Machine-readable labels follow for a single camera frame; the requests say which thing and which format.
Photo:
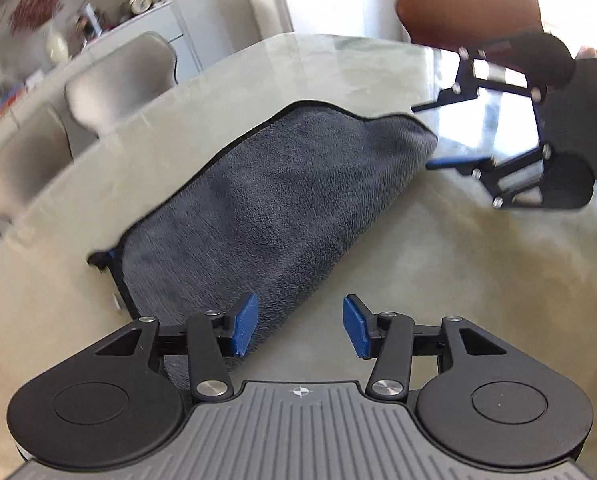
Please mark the blue and grey towel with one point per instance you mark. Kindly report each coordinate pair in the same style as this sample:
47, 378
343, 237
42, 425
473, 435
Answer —
278, 200

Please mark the stack of books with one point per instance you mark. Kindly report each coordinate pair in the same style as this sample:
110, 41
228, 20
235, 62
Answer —
1, 105

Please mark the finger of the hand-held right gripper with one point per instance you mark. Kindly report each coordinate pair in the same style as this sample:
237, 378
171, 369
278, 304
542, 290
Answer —
448, 163
466, 82

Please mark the white ceramic vase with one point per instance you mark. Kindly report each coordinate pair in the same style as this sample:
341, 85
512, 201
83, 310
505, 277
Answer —
57, 46

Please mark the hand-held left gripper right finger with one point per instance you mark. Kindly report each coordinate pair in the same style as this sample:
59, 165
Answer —
356, 325

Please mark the grey upholstered dining chair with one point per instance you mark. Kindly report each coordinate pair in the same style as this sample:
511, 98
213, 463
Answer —
18, 170
123, 80

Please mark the white sideboard cabinet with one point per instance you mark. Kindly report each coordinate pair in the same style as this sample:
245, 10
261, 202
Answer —
178, 35

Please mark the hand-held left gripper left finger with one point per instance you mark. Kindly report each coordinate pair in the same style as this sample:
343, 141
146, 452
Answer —
243, 325

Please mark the brown leather chair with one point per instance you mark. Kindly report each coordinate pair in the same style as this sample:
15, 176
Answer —
468, 10

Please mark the small white alarm clock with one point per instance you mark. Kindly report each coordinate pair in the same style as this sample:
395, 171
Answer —
141, 3

